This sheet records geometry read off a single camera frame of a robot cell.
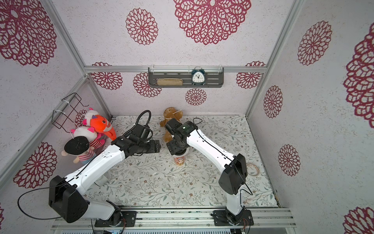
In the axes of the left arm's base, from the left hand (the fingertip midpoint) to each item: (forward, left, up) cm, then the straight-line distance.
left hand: (154, 147), depth 82 cm
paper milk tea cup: (-6, -15, 0) cm, 16 cm away
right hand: (0, -13, +2) cm, 13 cm away
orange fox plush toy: (+13, +33, +4) cm, 35 cm away
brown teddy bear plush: (+34, -5, -8) cm, 36 cm away
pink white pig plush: (+9, +39, -5) cm, 41 cm away
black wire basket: (+10, +45, +16) cm, 49 cm away
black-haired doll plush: (-2, +38, +6) cm, 39 cm away
